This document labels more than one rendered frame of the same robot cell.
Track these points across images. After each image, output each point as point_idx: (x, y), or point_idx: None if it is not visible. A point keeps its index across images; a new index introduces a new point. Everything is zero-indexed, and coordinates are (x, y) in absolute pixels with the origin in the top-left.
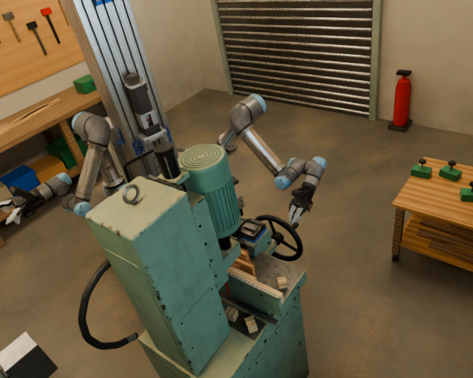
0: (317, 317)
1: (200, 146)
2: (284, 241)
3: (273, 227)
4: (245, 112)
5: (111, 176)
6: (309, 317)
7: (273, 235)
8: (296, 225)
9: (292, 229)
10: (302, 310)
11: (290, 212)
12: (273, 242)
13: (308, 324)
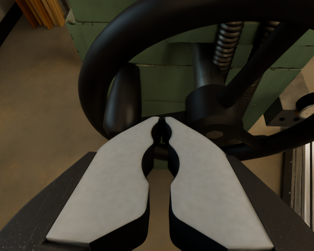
0: (146, 247)
1: None
2: (174, 115)
3: (242, 70)
4: None
5: None
6: (157, 240)
7: (221, 87)
8: (106, 103)
9: (103, 29)
10: (173, 248)
11: (204, 153)
12: (202, 77)
13: (153, 228)
